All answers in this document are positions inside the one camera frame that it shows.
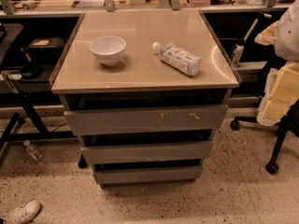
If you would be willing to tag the black office chair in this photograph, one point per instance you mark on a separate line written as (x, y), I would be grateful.
(289, 123)

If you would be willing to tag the plastic bottle on floor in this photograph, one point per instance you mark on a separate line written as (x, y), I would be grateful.
(33, 151)

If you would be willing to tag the grey top drawer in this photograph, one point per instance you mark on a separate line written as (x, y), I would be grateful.
(146, 120)

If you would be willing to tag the grey drawer cabinet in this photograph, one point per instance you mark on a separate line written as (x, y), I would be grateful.
(141, 79)

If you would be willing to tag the grey drawer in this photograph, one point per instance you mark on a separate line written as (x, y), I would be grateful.
(147, 152)
(146, 120)
(147, 175)

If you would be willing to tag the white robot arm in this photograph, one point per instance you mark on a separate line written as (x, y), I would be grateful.
(281, 89)

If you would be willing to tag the white spray bottle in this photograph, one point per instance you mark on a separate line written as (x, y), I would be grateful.
(237, 52)

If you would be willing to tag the black box under bench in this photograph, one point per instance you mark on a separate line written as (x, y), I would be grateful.
(46, 50)

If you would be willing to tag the grey bottom drawer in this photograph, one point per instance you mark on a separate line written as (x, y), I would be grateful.
(147, 175)

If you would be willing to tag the white sneaker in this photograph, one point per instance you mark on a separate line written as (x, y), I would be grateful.
(22, 214)

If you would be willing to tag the grey middle drawer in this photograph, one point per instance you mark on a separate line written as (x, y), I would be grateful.
(147, 152)

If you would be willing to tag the lying plastic bottle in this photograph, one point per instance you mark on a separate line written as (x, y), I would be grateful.
(178, 58)

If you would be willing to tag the white bowl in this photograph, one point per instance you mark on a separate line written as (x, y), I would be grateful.
(108, 50)

